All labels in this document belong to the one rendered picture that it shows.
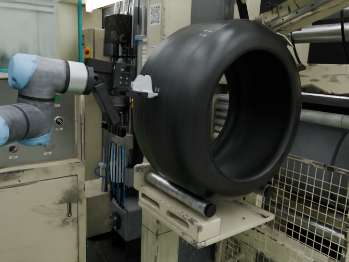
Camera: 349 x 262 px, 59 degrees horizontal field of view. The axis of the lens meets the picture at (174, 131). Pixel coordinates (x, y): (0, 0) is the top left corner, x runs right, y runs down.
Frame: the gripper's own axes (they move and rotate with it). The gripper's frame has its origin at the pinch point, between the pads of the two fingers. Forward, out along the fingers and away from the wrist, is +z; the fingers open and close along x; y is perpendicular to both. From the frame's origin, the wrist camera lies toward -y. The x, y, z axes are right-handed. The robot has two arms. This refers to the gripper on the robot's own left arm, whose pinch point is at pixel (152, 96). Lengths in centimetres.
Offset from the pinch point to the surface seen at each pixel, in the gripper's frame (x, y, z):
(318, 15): -8, 36, 61
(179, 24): 26.5, 27.7, 24.9
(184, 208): 1.4, -35.2, 18.2
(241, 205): 2, -38, 48
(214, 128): 39, -13, 63
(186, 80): -9.0, 5.2, 3.6
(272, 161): -11.2, -17.0, 43.7
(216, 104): 38, -1, 61
